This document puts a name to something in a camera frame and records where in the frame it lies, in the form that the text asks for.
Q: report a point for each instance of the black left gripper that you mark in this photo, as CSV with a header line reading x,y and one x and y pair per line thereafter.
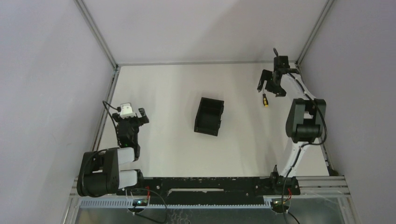
x,y
130,120

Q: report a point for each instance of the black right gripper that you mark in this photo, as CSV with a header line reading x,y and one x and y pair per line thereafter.
x,y
266,75

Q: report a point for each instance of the black yellow screwdriver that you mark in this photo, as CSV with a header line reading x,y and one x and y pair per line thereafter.
x,y
265,99

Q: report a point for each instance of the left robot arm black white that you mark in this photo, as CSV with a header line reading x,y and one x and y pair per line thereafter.
x,y
99,173

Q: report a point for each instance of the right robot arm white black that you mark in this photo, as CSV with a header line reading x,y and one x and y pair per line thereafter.
x,y
305,123

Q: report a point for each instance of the black plastic bin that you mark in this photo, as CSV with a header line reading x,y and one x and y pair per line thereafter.
x,y
208,118

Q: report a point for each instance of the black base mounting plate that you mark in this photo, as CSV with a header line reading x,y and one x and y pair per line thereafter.
x,y
210,190

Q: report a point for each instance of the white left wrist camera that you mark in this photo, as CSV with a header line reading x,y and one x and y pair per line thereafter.
x,y
127,111

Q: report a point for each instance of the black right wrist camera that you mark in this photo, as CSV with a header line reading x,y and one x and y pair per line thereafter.
x,y
280,62

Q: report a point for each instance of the aluminium frame rail back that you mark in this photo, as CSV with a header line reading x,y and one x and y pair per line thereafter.
x,y
193,63

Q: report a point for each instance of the aluminium frame rail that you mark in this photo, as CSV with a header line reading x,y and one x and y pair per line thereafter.
x,y
89,19
193,63
323,187
322,16

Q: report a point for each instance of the aluminium frame rail right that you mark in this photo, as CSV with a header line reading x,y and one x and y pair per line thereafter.
x,y
322,16

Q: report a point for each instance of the aluminium front frame rail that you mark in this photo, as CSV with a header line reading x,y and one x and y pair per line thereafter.
x,y
323,187

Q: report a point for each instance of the aluminium frame rail left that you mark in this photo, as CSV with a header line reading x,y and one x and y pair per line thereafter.
x,y
89,19

